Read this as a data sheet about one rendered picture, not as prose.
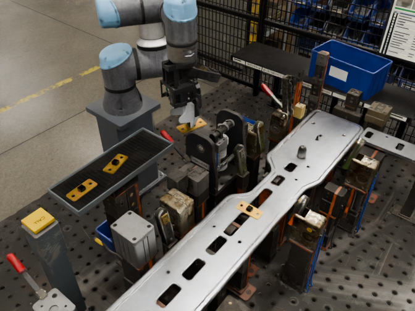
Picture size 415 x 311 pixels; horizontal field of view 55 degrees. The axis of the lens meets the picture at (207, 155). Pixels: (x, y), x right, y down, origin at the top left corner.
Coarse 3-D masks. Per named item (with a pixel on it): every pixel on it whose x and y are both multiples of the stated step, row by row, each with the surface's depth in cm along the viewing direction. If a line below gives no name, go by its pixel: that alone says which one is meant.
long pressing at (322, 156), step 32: (320, 128) 160; (352, 128) 160; (288, 160) 145; (320, 160) 145; (256, 192) 133; (288, 192) 133; (224, 224) 122; (256, 224) 122; (192, 256) 113; (224, 256) 113; (160, 288) 105; (192, 288) 105
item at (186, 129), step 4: (200, 120) 117; (184, 124) 116; (188, 124) 114; (196, 124) 116; (200, 124) 116; (204, 124) 116; (180, 128) 114; (184, 128) 114; (188, 128) 114; (192, 128) 114; (196, 128) 114; (180, 132) 113; (184, 132) 112
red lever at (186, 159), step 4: (164, 132) 132; (164, 136) 132; (168, 136) 132; (168, 140) 132; (172, 140) 132; (176, 148) 132; (180, 152) 132; (184, 156) 131; (184, 160) 132; (188, 160) 131
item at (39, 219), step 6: (36, 210) 105; (42, 210) 105; (30, 216) 103; (36, 216) 103; (42, 216) 103; (48, 216) 103; (24, 222) 102; (30, 222) 102; (36, 222) 102; (42, 222) 102; (48, 222) 102; (30, 228) 100; (36, 228) 100; (42, 228) 101
